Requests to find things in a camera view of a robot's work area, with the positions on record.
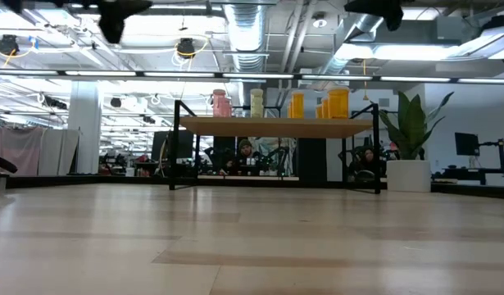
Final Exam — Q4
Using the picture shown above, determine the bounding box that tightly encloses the white curtain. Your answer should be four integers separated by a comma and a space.
38, 129, 80, 176

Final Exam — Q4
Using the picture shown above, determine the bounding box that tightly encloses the black monitor on arm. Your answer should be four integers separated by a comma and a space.
454, 131, 481, 157

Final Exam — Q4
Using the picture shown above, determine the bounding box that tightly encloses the ceiling light strip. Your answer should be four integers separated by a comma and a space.
380, 75, 452, 83
458, 77, 504, 84
143, 71, 216, 79
0, 69, 59, 76
65, 70, 137, 78
301, 75, 374, 82
222, 72, 295, 79

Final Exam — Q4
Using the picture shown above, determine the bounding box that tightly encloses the low black desk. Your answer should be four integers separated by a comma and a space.
442, 166, 504, 186

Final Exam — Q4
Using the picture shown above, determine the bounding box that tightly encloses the wooden shelf black metal frame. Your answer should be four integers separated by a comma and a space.
169, 100, 382, 195

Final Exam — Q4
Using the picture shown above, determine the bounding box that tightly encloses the person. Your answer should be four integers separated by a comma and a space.
348, 147, 387, 181
229, 138, 263, 176

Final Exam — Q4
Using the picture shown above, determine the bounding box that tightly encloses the small pale yellow pill bottle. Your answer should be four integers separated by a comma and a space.
250, 88, 264, 119

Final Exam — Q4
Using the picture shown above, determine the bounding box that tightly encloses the black upright panel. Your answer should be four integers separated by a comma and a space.
297, 138, 329, 182

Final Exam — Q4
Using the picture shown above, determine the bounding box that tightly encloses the silver ventilation duct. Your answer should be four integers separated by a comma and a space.
222, 3, 269, 73
316, 11, 402, 77

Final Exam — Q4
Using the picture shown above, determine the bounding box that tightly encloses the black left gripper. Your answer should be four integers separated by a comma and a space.
98, 0, 153, 44

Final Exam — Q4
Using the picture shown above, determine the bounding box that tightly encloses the black aluminium rig frame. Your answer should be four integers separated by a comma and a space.
0, 151, 173, 192
380, 179, 504, 201

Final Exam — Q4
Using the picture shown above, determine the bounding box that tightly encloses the light wooden desk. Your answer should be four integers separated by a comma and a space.
198, 175, 300, 182

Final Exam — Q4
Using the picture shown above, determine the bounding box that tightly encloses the white column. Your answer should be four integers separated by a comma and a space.
66, 81, 102, 175

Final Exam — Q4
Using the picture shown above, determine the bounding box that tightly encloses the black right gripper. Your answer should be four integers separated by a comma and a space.
343, 0, 404, 32

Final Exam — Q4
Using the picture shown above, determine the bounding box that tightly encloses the black ceiling cable reel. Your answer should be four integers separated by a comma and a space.
0, 34, 21, 57
175, 37, 198, 58

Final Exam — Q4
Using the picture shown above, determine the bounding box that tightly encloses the green plant in white pot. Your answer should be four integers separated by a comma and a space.
378, 90, 456, 193

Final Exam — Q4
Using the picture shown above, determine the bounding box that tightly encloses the black display screen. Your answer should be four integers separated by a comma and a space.
151, 129, 195, 163

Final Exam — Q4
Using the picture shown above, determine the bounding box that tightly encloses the small pink pill bottle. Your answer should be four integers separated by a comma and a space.
212, 88, 227, 119

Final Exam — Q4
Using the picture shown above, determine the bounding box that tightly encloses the pink curtain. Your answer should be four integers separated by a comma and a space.
0, 126, 46, 177

